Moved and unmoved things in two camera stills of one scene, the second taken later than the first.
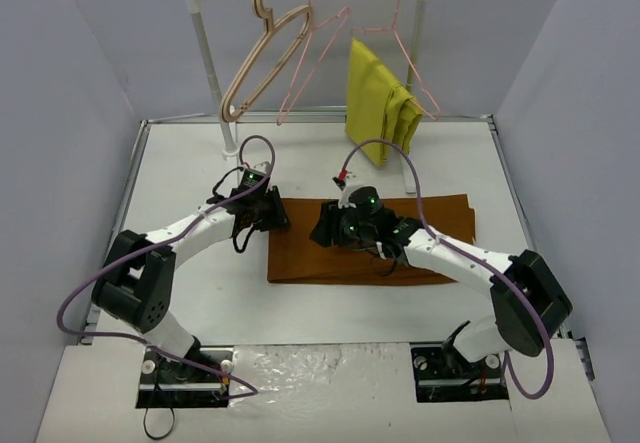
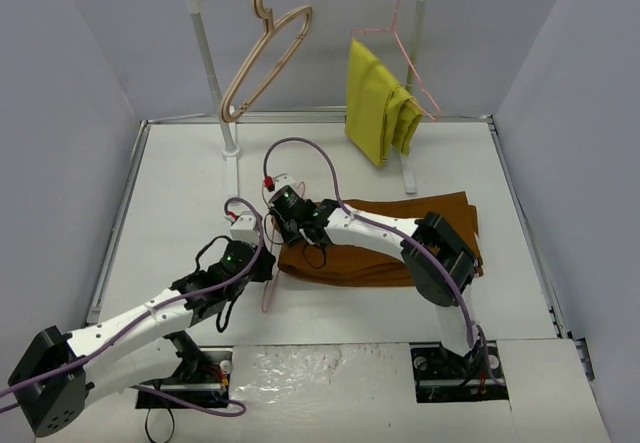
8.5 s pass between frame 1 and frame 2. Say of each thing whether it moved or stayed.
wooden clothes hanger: stayed
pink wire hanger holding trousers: stayed
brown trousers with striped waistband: stayed
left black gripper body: moved
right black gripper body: moved
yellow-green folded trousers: stayed
